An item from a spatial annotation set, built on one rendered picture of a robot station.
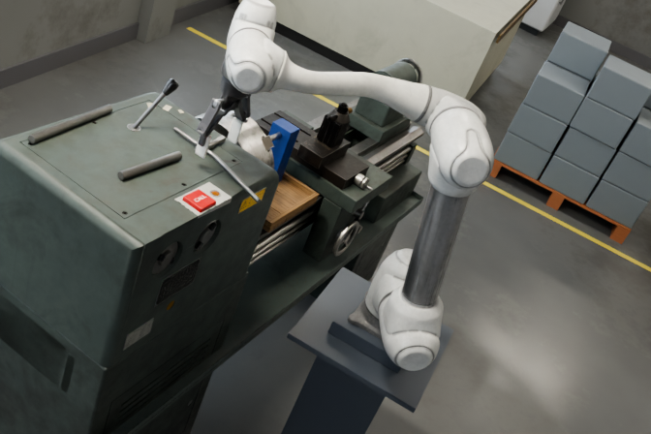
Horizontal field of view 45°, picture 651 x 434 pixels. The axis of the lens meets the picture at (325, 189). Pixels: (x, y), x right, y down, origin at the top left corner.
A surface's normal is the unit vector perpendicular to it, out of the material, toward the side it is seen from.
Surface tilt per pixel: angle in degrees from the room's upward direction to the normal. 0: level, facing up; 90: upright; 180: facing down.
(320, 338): 0
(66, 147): 0
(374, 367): 0
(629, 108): 90
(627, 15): 90
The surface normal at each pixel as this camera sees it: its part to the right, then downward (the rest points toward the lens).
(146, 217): 0.32, -0.80
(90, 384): -0.51, 0.32
